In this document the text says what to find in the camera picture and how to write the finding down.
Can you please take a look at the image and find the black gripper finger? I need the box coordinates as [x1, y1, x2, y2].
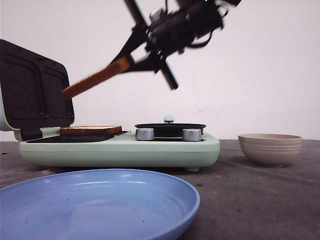
[110, 26, 148, 63]
[119, 53, 162, 74]

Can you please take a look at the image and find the blue plastic plate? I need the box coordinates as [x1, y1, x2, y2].
[0, 169, 200, 240]

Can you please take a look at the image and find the black round frying pan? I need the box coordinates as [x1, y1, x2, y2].
[135, 115, 207, 138]

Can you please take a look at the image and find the beige ribbed bowl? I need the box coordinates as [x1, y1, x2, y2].
[238, 133, 303, 166]

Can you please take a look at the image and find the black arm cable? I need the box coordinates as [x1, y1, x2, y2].
[182, 9, 230, 55]

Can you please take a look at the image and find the left silver control knob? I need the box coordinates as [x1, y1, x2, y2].
[135, 128, 155, 141]

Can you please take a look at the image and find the toast bread slice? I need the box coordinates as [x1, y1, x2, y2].
[61, 56, 132, 99]
[59, 125, 122, 136]

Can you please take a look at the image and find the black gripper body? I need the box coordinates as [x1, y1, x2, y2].
[125, 0, 224, 90]

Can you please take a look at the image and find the silver control knob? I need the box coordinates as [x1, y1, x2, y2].
[182, 128, 202, 142]
[135, 128, 155, 141]

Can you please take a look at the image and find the mint green breakfast maker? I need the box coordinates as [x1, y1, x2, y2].
[0, 40, 220, 172]

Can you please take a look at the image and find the right silver control knob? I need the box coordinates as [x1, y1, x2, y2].
[182, 128, 202, 142]

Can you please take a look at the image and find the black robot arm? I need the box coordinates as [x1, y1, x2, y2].
[114, 0, 240, 90]

